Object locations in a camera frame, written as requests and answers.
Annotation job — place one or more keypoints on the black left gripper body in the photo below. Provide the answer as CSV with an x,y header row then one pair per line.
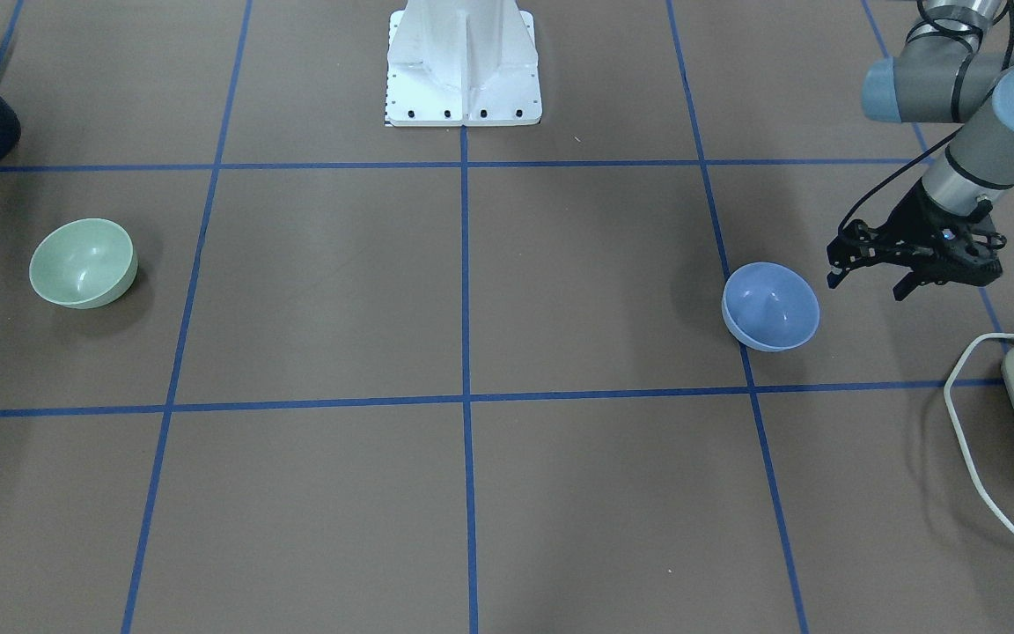
x,y
912,214

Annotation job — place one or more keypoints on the white camera stand base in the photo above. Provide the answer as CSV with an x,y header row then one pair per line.
x,y
462,63

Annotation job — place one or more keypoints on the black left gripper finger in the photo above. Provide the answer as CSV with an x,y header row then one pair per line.
x,y
909,283
846,254

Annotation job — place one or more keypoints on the blue bowl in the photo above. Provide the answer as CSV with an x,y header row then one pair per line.
x,y
770,308

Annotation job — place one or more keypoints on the green bowl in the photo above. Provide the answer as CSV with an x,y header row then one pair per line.
x,y
84,264

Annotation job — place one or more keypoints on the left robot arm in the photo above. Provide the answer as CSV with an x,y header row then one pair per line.
x,y
941,76

